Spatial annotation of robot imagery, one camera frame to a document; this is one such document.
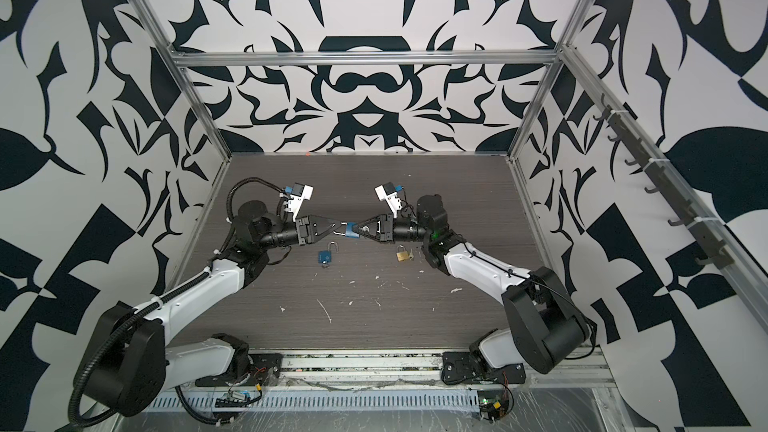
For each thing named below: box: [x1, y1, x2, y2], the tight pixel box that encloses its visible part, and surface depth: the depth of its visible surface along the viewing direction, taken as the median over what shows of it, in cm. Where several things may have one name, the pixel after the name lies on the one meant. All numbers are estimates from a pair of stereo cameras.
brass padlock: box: [396, 244, 409, 262], surface depth 96 cm
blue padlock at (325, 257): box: [318, 241, 339, 268], surface depth 93 cm
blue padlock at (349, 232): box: [345, 222, 360, 239], surface depth 73 cm
